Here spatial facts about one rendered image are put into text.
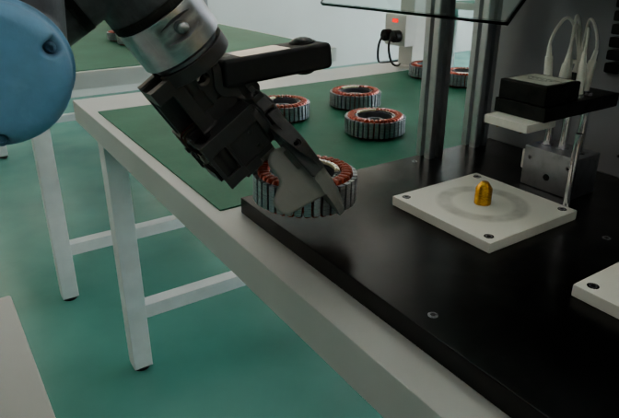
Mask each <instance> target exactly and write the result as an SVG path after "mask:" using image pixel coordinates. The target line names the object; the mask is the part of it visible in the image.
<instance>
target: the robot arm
mask: <svg viewBox="0 0 619 418"><path fill-rule="evenodd" d="M103 20H105V21H106V23H107V24H108V25H109V26H110V28H111V29H112V30H113V31H114V32H115V33H116V35H117V36H118V37H119V38H120V40H121V41H122V42H123V44H124V45H125V46H126V47H127V48H128V50H129V51H130V52H131V53H132V55H133V56H134V57H135V59H136V60H137V61H138V62H139V63H140V64H141V65H142V66H143V67H144V69H145V70H146V71H147V72H148V73H150V74H152V76H151V77H149V78H148V79H147V80H146V81H145V82H144V83H142V84H141V85H140V86H139V87H138V89H139V90H140V91H141V92H142V93H143V95H144V96H145V97H146V98H147V100H148V101H149V102H150V103H151V104H152V105H153V107H154V108H155V109H156V110H157V111H158V113H159V114H160V115H161V116H162V117H163V119H164V120H165V121H166V122H167V123H168V125H169V126H170V127H171V128H172V129H173V130H172V132H173V133H174V134H175V136H176V137H177V138H178V139H179V140H180V141H181V143H182V144H183V145H184V146H185V148H184V149H185V150H186V151H187V152H188V153H191V155H192V156H193V157H194V158H195V160H196V161H197V162H198V163H199V164H200V165H201V167H202V168H206V170H207V171H208V172H209V173H210V174H211V175H213V176H214V177H215V178H217V179H218V180H220V181H221V182H222V181H223V180H224V181H225V182H226V183H227V184H228V186H229V187H230V188H231V189H234V188H235V187H236V186H237V185H238V184H239V183H240V182H241V181H242V180H243V179H244V178H245V177H246V176H247V177H249V176H250V175H251V174H252V173H253V172H254V171H255V170H256V169H257V168H259V167H260V166H261V165H262V164H263V162H264V161H265V160H268V165H269V167H270V169H271V170H272V171H273V173H274V174H275V175H276V176H277V178H278V179H279V185H278V188H277V191H276V194H275V197H274V207H275V208H276V209H277V211H278V212H279V213H281V214H283V215H290V214H293V213H295V212H296V211H297V210H299V209H301V208H302V207H304V206H306V205H308V204H309V203H312V202H314V201H316V200H317V199H319V198H321V197H323V198H324V199H325V201H326V202H327V203H328V204H329V205H330V206H331V207H332V209H333V210H334V211H335V212H336V213H337V214H338V215H341V214H342V213H343V212H344V211H345V209H344V206H343V202H342V198H341V194H340V192H339V190H338V188H337V187H336V185H335V183H334V181H333V179H332V177H331V176H330V174H329V173H328V171H327V170H326V168H325V167H324V166H323V164H322V162H321V161H320V159H319V158H318V157H317V155H316V154H315V153H314V151H313V150H312V149H311V147H310V145H309V144H308V143H307V142H306V140H305V139H304V138H303V137H302V135H301V134H300V133H299V132H298V131H297V130H296V129H295V128H294V126H293V125H292V124H291V123H290V122H289V121H288V120H287V119H286V117H285V116H284V114H283V113H282V112H281V111H280V110H279V109H278V108H277V106H276V105H275V104H274V102H273V101H272V100H271V99H270V98H269V97H268V96H267V95H266V94H265V93H263V92H262V91H260V85H259V83H257V82H260V81H264V80H269V79H274V78H279V77H284V76H289V75H308V74H311V73H312V72H314V71H316V70H321V69H325V68H329V67H330V66H331V65H332V54H331V45H330V44H329V43H328V42H323V41H316V40H314V39H312V38H309V37H297V38H295V39H293V40H292V41H290V42H285V43H279V44H274V45H268V46H263V47H257V48H251V49H246V50H240V51H234V52H226V50H227V48H228V39H227V38H226V36H225V35H224V33H223V32H222V30H221V29H220V27H218V26H217V20H216V18H215V17H214V15H213V14H212V12H211V11H210V9H209V8H208V6H207V5H206V3H205V2H204V0H0V146H5V145H12V144H17V143H21V142H24V141H27V140H29V139H32V138H34V137H36V136H38V135H40V134H42V133H44V132H45V131H47V130H48V129H50V128H51V127H52V126H53V125H54V124H55V123H56V122H57V121H58V120H59V118H60V117H61V116H62V115H63V113H64V111H65V109H66V107H67V105H68V103H69V100H70V98H71V95H72V90H73V88H74V84H75V81H76V63H75V57H74V55H73V52H72V49H71V46H72V45H74V44H75V43H76V42H78V41H79V40H81V39H82V38H83V37H85V36H86V35H87V34H88V33H89V32H90V31H92V30H93V29H95V28H96V26H97V25H98V24H99V23H101V22H102V21H103ZM273 140H274V141H276V142H277V143H278V144H279V145H280V146H281V147H278V148H276V149H274V147H273V145H272V143H271V142H272V141H273Z"/></svg>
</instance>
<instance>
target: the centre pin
mask: <svg viewBox="0 0 619 418"><path fill-rule="evenodd" d="M492 192H493V188H492V186H491V185H490V183H489V182H488V181H487V180H482V181H481V182H480V183H479V184H478V185H477V186H476V187H475V194H474V203H475V204H477V205H481V206H488V205H490V204H491V200H492Z"/></svg>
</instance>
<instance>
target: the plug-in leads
mask: <svg viewBox="0 0 619 418"><path fill-rule="evenodd" d="M567 19H568V20H569V21H570V22H571V24H572V27H573V28H572V33H571V38H570V43H569V47H568V50H567V54H566V58H565V61H564V62H563V63H562V65H561V69H560V73H559V76H558V77H561V78H566V79H571V80H577V81H580V88H579V93H578V95H579V96H581V97H582V98H584V95H585V93H586V92H590V84H591V80H592V78H593V74H594V71H595V67H596V63H597V62H596V59H597V55H598V49H599V33H598V29H597V25H596V22H595V20H594V19H593V18H592V17H591V18H589V19H588V21H587V24H586V28H585V32H584V37H583V40H582V26H581V19H580V15H579V14H576V15H575V18H574V20H573V19H572V17H564V18H562V19H561V20H560V22H559V23H558V24H557V26H556V27H555V29H554V31H553V33H552V35H551V38H550V40H549V43H548V46H547V52H546V56H545V59H544V70H543V74H544V75H550V76H553V60H554V56H553V55H552V41H553V38H554V36H555V34H556V32H557V30H558V29H559V27H560V26H561V25H562V23H563V22H564V21H565V20H567ZM577 21H578V24H577ZM590 22H591V23H592V25H593V28H594V32H595V50H594V51H593V54H592V56H591V57H590V60H589V61H588V63H587V49H588V44H589V39H590ZM574 38H575V39H576V45H577V59H575V60H573V58H572V46H573V41H574ZM573 64H575V65H574V68H573V70H572V67H573Z"/></svg>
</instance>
